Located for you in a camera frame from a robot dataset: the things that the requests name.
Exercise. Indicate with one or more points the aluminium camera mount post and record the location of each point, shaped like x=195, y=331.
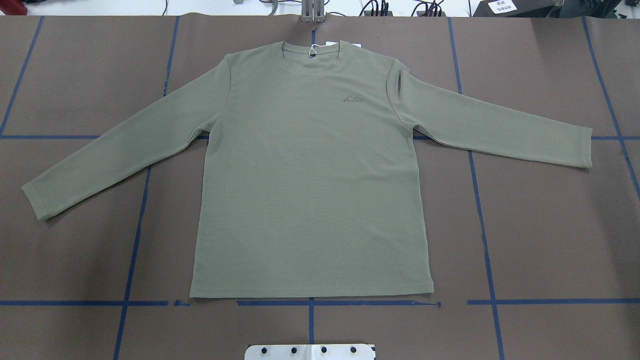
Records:
x=312, y=11

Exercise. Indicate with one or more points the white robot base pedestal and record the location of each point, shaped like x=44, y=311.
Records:
x=347, y=351

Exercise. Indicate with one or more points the olive green long-sleeve shirt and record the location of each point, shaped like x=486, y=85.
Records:
x=310, y=183

